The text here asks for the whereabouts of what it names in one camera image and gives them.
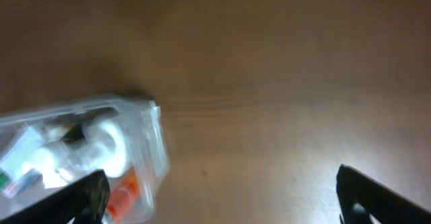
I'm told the white green sachet packet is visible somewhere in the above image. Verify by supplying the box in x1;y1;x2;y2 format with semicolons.
1;125;45;190

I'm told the white spray bottle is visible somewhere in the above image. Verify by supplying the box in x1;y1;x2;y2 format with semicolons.
31;119;130;182

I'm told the orange tube white cap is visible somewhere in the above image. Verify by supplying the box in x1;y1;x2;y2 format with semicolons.
106;172;140;223

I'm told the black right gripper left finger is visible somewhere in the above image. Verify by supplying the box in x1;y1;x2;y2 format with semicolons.
1;170;110;224

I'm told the clear plastic container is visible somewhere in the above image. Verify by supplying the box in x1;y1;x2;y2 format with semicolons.
1;96;169;223

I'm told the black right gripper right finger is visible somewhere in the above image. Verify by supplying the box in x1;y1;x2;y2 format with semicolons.
336;164;430;224

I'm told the dark bottle white cap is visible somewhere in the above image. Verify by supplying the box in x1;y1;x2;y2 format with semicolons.
60;110;119;144

